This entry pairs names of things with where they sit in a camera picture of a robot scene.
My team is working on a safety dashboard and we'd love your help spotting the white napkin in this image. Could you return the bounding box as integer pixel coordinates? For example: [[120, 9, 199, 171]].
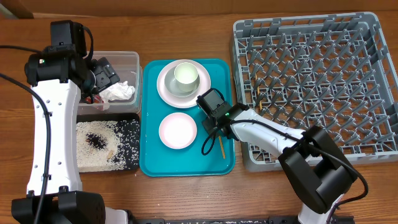
[[99, 81, 136, 102]]

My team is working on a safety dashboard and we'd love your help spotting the red snack wrapper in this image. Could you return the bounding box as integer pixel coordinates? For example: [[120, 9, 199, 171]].
[[83, 95, 104, 111]]

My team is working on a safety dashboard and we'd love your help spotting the pale green paper cup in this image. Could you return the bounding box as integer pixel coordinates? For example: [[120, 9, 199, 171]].
[[174, 62, 200, 92]]

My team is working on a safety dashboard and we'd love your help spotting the pink bowl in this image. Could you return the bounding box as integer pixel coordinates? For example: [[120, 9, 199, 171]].
[[159, 112, 197, 149]]

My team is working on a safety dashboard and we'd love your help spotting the wooden chopstick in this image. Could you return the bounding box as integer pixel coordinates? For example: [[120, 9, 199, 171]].
[[254, 75, 262, 110], [218, 136, 226, 159]]

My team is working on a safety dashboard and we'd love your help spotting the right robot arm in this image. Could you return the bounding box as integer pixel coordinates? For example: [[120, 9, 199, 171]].
[[197, 88, 359, 223]]

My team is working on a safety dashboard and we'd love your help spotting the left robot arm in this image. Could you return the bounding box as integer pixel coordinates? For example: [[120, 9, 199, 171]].
[[11, 20, 134, 223]]

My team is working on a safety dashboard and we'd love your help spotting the grey dishwasher rack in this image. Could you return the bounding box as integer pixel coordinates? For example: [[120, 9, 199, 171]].
[[231, 12, 397, 164]]

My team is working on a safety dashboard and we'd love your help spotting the clear plastic storage bin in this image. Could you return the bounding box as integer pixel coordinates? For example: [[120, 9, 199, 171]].
[[77, 51, 142, 115]]

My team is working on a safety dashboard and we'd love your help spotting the grey shallow bowl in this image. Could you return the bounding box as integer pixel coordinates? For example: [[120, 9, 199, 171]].
[[165, 67, 200, 98]]

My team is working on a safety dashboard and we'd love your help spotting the black plastic tray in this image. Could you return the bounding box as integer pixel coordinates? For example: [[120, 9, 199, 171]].
[[76, 112, 141, 174]]

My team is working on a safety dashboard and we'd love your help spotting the spilled rice pile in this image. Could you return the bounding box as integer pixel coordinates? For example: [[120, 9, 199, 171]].
[[76, 119, 141, 173]]

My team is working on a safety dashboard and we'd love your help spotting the white round plate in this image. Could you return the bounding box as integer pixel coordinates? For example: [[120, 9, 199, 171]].
[[157, 59, 211, 108]]

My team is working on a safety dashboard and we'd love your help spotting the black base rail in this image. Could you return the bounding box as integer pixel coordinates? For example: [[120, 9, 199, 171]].
[[136, 216, 355, 224]]

